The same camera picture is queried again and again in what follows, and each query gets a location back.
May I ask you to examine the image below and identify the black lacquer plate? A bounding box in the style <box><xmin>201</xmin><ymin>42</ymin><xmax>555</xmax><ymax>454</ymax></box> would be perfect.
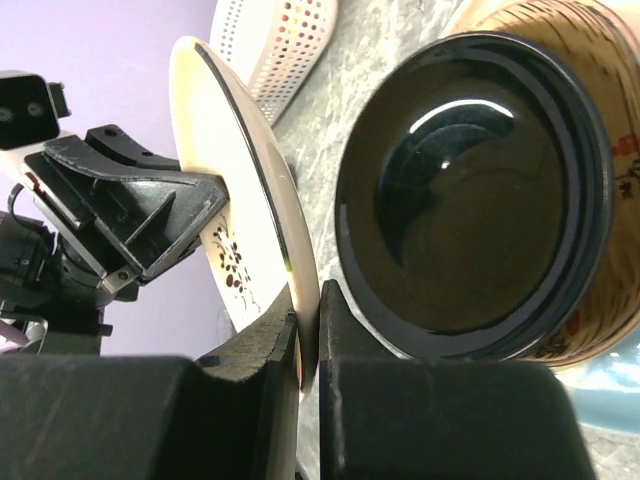
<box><xmin>335</xmin><ymin>32</ymin><xmax>614</xmax><ymax>360</ymax></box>

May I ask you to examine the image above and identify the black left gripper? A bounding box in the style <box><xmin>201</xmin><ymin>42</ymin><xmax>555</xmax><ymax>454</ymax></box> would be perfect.
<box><xmin>1</xmin><ymin>125</ymin><xmax>228</xmax><ymax>355</ymax></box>

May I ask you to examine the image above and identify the tan wooden printed plate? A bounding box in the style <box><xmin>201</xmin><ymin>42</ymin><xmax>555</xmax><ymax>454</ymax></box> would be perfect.
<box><xmin>444</xmin><ymin>1</ymin><xmax>639</xmax><ymax>368</ymax></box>

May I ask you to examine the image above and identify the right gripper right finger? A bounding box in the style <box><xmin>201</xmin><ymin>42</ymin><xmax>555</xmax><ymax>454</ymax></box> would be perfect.
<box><xmin>319</xmin><ymin>280</ymin><xmax>595</xmax><ymax>479</ymax></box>

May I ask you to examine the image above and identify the small cream floral plate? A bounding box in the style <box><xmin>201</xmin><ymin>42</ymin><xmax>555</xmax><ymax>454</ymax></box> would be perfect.
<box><xmin>169</xmin><ymin>36</ymin><xmax>320</xmax><ymax>397</ymax></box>

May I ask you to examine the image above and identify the large cream and blue plate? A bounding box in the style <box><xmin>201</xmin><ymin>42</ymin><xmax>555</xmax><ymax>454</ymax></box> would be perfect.
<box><xmin>554</xmin><ymin>338</ymin><xmax>639</xmax><ymax>434</ymax></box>

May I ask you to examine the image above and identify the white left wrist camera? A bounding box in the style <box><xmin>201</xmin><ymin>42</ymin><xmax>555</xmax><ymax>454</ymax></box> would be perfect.
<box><xmin>1</xmin><ymin>70</ymin><xmax>71</xmax><ymax>180</ymax></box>

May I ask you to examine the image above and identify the white perforated plastic bin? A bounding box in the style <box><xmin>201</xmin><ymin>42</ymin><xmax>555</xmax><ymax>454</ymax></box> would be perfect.
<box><xmin>209</xmin><ymin>0</ymin><xmax>339</xmax><ymax>124</ymax></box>

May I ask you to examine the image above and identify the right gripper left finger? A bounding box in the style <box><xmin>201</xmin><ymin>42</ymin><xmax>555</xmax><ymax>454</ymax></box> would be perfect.
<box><xmin>1</xmin><ymin>290</ymin><xmax>299</xmax><ymax>479</ymax></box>

